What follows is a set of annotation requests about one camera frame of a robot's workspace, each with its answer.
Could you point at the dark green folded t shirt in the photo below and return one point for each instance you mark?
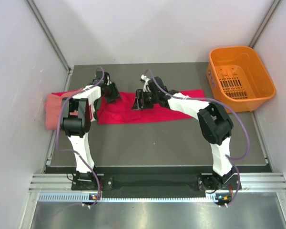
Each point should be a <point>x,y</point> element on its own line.
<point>96,105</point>

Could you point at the orange plastic basket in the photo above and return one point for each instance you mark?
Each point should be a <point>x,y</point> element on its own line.
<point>238,78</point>

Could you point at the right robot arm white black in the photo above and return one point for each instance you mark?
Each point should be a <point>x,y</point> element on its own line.
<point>215,123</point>

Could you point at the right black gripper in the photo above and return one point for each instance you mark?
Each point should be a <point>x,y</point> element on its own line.
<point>140,95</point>

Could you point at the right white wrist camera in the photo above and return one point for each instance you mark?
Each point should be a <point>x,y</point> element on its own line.
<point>144,79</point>

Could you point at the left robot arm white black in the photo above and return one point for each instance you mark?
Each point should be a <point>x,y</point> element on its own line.
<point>78,111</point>

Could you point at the salmon pink folded t shirt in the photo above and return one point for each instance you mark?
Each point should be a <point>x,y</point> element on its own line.
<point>52,107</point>

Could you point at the grey slotted cable duct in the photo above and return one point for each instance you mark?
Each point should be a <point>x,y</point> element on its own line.
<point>91,198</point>

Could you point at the crimson red t shirt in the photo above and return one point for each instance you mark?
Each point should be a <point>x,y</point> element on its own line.
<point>120,112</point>

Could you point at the aluminium frame rail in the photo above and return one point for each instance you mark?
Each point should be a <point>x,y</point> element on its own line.
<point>252,182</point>

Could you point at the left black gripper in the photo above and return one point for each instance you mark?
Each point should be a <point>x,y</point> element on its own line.
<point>115,95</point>

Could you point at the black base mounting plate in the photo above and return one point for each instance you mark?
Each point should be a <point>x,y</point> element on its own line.
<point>160,192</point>

